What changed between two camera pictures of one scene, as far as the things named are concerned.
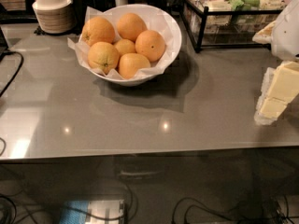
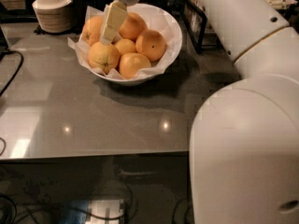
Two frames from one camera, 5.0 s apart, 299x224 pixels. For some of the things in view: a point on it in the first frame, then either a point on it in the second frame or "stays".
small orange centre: [124, 47] stays
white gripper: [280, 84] → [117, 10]
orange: [97, 30] stays
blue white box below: [92, 212] stays
